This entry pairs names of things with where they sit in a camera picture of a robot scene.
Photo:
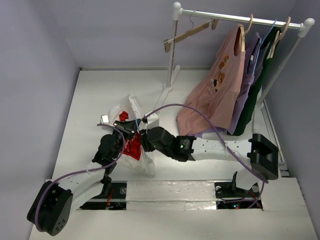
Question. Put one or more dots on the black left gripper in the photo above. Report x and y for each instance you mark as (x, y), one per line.
(128, 128)

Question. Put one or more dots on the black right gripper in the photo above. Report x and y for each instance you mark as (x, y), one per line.
(144, 139)

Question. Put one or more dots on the light blue wire hanger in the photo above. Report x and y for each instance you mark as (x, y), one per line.
(137, 122)

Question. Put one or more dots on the white red printed t-shirt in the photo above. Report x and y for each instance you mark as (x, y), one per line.
(133, 156)

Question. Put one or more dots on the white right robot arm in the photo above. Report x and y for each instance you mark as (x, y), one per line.
(257, 153)

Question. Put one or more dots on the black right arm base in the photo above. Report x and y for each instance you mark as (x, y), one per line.
(230, 197)

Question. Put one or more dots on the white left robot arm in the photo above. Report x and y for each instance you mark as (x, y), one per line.
(57, 198)

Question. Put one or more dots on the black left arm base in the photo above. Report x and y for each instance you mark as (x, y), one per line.
(113, 197)

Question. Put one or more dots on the pink t-shirt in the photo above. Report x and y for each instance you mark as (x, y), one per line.
(212, 101)

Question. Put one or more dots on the wooden clip hanger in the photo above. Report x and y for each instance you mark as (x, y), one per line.
(194, 30)

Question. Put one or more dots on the lilac t-shirt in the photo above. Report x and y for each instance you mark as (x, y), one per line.
(222, 94)

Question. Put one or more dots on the wooden hanger under pink shirt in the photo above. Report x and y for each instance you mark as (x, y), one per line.
(243, 33)

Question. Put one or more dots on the blue hanger under lilac shirt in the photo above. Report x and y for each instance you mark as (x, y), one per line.
(265, 35)

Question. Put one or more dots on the dark green t-shirt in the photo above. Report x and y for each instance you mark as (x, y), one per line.
(250, 87)

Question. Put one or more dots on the wooden hanger under green shirt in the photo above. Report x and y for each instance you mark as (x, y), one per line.
(278, 37)

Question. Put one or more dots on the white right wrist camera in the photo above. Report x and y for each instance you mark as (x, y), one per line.
(151, 120)

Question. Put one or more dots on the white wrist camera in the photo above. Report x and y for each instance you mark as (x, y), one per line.
(104, 119)
(151, 120)

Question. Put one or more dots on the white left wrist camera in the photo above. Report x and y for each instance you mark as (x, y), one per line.
(104, 119)

